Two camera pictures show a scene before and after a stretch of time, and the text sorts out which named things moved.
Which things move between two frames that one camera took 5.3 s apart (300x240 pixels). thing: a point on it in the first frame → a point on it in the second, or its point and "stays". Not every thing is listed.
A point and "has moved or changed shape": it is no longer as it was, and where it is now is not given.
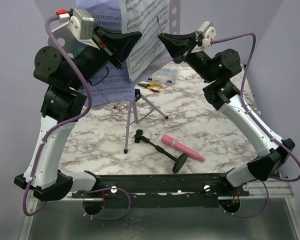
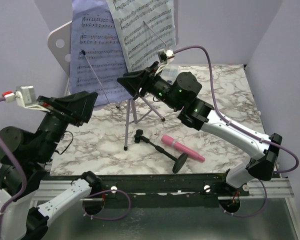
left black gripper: x=119 y=45 → x=78 y=111
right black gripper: x=184 y=51 → x=145 y=81
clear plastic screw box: x=166 y=75 stays
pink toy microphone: x=169 y=141 stays
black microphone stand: x=180 y=161 stays
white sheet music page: x=151 y=17 has moved or changed shape
